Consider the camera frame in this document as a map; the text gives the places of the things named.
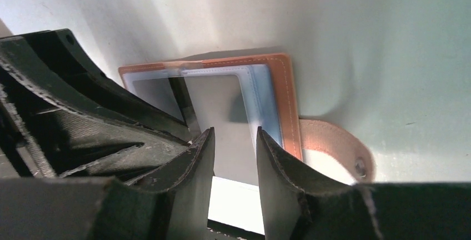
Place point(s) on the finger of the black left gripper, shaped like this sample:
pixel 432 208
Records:
pixel 65 133
pixel 63 54

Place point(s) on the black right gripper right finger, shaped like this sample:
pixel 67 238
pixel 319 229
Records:
pixel 300 203

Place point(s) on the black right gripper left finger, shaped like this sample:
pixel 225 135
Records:
pixel 172 202

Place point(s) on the silver card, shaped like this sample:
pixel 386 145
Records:
pixel 217 102

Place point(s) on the tan leather card holder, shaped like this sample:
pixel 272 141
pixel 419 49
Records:
pixel 268 91

